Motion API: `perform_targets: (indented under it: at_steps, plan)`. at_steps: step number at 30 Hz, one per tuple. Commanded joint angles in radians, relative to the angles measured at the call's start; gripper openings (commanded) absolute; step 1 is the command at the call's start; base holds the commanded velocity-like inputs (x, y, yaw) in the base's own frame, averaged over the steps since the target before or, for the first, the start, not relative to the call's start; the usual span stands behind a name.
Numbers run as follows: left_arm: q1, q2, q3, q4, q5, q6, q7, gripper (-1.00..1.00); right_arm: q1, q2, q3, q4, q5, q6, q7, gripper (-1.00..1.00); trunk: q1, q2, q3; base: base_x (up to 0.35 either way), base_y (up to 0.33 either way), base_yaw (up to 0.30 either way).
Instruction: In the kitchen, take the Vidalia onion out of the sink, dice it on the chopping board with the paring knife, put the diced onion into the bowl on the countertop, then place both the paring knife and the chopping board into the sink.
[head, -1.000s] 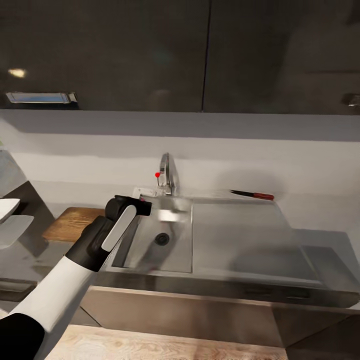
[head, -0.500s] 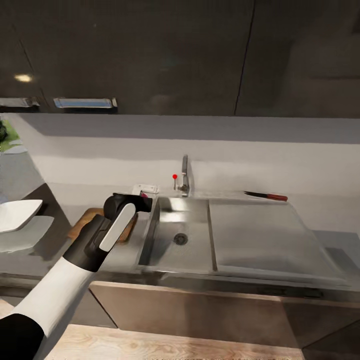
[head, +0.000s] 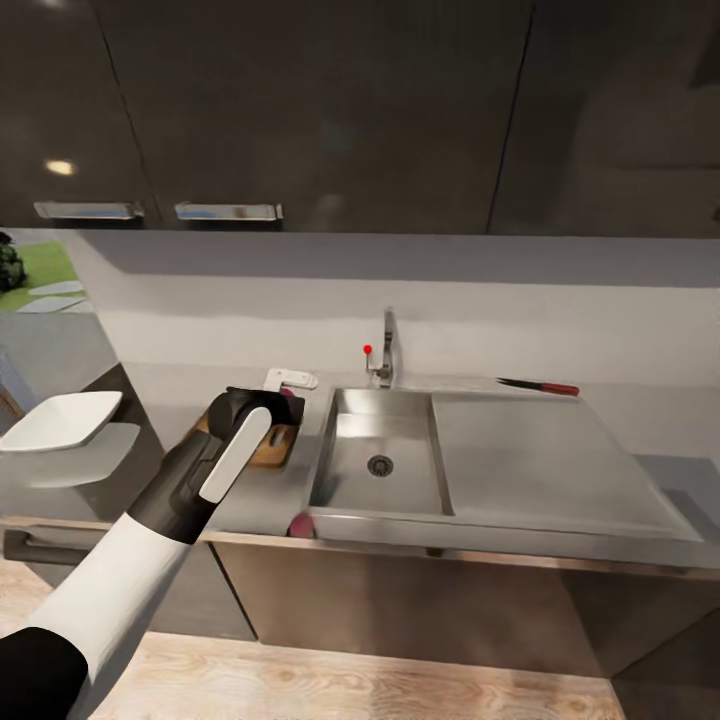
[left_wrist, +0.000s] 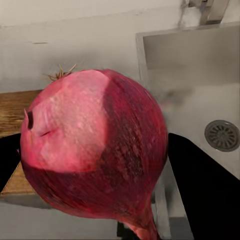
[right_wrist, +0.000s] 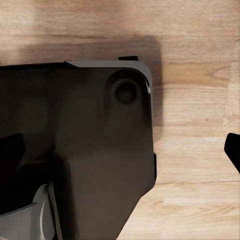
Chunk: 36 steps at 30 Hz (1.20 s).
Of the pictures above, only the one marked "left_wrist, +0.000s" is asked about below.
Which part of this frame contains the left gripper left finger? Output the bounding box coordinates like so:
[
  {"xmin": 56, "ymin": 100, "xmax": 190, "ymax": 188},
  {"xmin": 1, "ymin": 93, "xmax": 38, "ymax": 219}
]
[{"xmin": 0, "ymin": 133, "xmax": 21, "ymax": 193}]

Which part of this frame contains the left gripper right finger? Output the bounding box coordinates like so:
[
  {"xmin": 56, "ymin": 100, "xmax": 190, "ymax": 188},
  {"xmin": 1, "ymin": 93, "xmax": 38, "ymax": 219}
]
[{"xmin": 168, "ymin": 133, "xmax": 240, "ymax": 240}]

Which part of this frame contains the vidalia onion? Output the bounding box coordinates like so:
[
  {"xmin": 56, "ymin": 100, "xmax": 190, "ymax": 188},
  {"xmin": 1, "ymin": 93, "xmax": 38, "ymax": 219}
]
[{"xmin": 19, "ymin": 66, "xmax": 169, "ymax": 240}]

